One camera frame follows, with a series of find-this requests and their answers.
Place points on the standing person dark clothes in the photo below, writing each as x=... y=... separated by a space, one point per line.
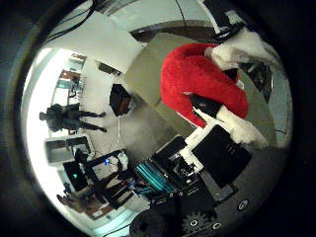
x=65 y=117

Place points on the white plastic bin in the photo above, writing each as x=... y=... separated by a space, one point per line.
x=67 y=149

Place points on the red plush strawberry white dots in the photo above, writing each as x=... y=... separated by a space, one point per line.
x=197 y=75

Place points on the black monitor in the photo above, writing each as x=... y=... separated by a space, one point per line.
x=76 y=176

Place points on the black chair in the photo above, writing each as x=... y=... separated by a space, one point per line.
x=119 y=98

